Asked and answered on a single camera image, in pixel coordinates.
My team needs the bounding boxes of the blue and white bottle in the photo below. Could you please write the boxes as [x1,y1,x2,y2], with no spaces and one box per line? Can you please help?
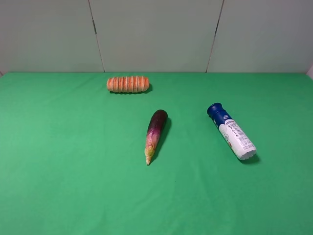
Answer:
[207,103,257,161]

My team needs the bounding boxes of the purple toy eggplant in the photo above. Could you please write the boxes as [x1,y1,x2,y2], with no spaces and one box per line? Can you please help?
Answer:
[144,110,168,165]

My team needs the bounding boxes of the orange sliced bread loaf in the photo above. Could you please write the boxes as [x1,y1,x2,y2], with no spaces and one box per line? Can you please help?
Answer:
[107,75,150,93]

